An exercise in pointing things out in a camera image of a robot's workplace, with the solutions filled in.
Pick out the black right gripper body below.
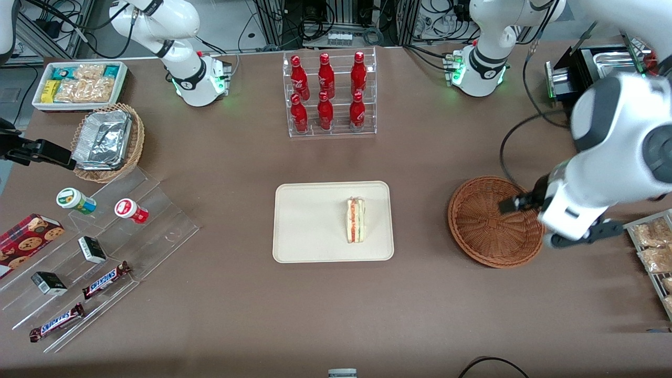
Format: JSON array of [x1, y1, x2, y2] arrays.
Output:
[[0, 119, 25, 162]]

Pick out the triangular sandwich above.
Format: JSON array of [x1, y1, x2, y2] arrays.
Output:
[[345, 196, 366, 244]]

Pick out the round brown wicker basket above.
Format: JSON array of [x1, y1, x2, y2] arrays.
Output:
[[448, 175, 547, 269]]

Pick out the light wicker basket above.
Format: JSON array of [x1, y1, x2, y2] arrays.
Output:
[[71, 103, 145, 183]]

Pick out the beige rectangular tray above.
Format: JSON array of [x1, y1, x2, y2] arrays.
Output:
[[272, 181, 395, 264]]

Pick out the white plastic snack bin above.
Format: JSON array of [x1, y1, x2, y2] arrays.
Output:
[[32, 61, 129, 113]]

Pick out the clear bag of crackers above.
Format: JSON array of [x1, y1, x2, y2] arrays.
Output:
[[637, 247, 672, 274], [632, 218, 672, 248]]

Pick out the green lid snack cup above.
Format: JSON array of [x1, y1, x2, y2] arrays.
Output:
[[56, 187, 97, 215]]

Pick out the stack of foil trays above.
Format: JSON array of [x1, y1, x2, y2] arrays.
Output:
[[72, 110, 133, 171]]

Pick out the clear cracker bags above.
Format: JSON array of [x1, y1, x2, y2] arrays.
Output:
[[54, 63, 115, 104]]

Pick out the red cookie box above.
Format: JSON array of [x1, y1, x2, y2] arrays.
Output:
[[0, 213, 65, 280]]

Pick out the red lid snack cup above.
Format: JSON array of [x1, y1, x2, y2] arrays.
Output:
[[114, 198, 149, 225]]

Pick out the small black box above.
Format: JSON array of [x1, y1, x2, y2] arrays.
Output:
[[31, 271, 68, 296], [78, 236, 107, 264]]

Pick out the clear acrylic stepped display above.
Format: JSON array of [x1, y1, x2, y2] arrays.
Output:
[[0, 165, 201, 353]]

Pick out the Snickers chocolate bar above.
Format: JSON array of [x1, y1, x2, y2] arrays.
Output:
[[29, 303, 86, 343], [82, 261, 132, 300]]

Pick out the black food warmer machine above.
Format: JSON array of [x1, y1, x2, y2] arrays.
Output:
[[545, 45, 654, 108]]

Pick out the steel food pan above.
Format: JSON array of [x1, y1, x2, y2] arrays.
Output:
[[593, 49, 640, 80]]

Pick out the red cola bottle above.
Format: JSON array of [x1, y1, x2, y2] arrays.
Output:
[[351, 51, 368, 97], [349, 92, 366, 130], [317, 91, 334, 131], [318, 52, 335, 99], [290, 93, 309, 133], [290, 55, 309, 101]]

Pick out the clear acrylic bottle rack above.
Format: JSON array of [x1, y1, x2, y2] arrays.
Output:
[[282, 46, 377, 138]]

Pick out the grey wire rack tray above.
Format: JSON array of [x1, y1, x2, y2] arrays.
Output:
[[622, 209, 672, 321]]

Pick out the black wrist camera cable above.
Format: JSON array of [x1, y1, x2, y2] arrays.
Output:
[[499, 109, 574, 192]]

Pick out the black cable loop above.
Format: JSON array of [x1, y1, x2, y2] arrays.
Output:
[[458, 356, 531, 378]]

